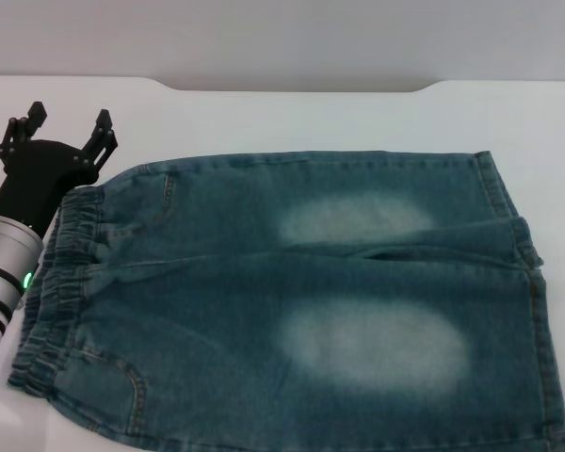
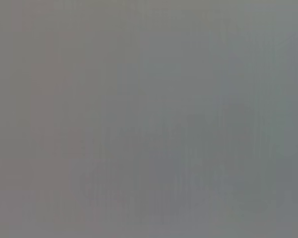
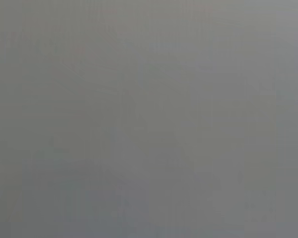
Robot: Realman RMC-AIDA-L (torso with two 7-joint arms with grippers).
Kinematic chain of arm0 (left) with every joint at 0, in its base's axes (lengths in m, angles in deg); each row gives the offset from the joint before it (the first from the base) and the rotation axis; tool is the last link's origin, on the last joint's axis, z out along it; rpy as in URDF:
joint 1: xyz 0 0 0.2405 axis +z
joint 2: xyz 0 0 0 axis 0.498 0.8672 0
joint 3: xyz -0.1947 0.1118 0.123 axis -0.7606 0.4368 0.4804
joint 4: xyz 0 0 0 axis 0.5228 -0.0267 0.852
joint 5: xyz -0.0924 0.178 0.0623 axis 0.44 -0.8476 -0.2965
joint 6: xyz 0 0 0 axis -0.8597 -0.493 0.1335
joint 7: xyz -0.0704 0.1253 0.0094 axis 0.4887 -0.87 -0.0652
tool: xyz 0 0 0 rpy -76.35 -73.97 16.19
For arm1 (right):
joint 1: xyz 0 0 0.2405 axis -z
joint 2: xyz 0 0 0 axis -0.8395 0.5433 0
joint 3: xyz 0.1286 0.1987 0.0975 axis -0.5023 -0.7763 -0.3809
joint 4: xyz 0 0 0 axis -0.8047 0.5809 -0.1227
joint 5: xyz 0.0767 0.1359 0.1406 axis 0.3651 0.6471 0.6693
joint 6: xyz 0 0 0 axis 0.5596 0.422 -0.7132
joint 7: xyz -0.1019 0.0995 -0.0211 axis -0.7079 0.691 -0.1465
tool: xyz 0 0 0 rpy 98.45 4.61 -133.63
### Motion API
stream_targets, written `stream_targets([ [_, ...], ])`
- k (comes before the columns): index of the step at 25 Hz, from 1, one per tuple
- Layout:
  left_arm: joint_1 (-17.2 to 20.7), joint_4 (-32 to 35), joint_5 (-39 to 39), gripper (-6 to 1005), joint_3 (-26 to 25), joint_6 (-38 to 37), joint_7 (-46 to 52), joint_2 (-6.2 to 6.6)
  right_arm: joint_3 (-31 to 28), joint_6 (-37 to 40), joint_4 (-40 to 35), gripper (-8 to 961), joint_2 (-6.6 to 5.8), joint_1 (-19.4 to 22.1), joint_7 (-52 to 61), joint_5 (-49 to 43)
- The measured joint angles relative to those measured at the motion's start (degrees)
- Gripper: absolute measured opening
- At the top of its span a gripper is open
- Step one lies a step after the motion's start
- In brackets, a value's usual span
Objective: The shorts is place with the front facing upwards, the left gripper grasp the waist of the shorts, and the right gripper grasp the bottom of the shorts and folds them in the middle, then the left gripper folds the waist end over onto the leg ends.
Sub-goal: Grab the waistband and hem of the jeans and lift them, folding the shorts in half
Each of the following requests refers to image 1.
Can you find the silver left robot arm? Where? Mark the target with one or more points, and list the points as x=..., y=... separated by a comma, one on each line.
x=4, y=254

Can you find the blue denim shorts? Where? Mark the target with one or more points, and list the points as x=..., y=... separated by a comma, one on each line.
x=273, y=301

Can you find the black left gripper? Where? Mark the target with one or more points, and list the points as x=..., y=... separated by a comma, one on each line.
x=37, y=179

